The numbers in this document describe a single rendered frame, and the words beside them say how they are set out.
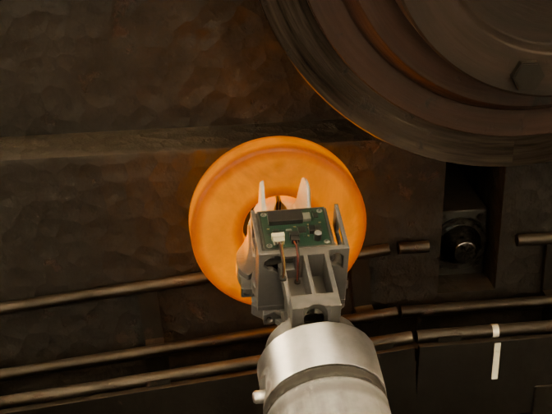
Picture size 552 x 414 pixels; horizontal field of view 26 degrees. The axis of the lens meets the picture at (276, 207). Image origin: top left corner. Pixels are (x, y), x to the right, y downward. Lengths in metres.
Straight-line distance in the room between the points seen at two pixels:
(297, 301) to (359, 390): 0.09
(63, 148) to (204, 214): 0.16
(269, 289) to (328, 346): 0.10
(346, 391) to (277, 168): 0.27
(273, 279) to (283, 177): 0.14
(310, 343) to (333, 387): 0.04
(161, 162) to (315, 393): 0.36
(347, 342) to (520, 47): 0.26
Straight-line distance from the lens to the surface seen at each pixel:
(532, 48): 0.94
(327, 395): 0.82
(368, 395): 0.83
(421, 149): 1.03
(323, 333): 0.86
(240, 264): 0.99
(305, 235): 0.93
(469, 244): 1.22
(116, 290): 1.15
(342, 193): 1.05
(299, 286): 0.92
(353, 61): 0.97
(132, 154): 1.10
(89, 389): 1.11
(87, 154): 1.11
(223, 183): 1.03
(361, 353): 0.86
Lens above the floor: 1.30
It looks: 26 degrees down
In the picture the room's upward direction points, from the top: straight up
